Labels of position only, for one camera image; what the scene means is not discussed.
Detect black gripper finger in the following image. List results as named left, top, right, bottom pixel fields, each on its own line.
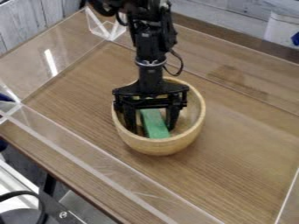
left=166, top=103, right=183, bottom=130
left=123, top=105, right=136, bottom=133

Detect blue object at right edge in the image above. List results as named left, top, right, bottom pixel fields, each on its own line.
left=291, top=32, right=299, bottom=46

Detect green rectangular block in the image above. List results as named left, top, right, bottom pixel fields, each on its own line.
left=140, top=108, right=171, bottom=139

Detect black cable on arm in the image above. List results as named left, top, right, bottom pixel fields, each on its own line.
left=163, top=49, right=184, bottom=77

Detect white container in background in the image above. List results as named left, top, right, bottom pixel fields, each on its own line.
left=264, top=11, right=299, bottom=50

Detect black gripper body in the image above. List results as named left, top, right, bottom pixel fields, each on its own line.
left=112, top=60, right=190, bottom=112

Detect clear acrylic enclosure wall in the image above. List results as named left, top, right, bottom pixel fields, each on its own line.
left=0, top=10, right=299, bottom=224

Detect brown wooden bowl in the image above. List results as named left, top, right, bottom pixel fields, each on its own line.
left=111, top=77, right=207, bottom=156

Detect black table leg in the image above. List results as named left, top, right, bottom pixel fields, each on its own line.
left=43, top=174, right=58, bottom=197

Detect black chair at corner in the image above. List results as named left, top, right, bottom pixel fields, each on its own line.
left=0, top=191, right=84, bottom=224

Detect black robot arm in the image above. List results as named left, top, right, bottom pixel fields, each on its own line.
left=88, top=0, right=190, bottom=132

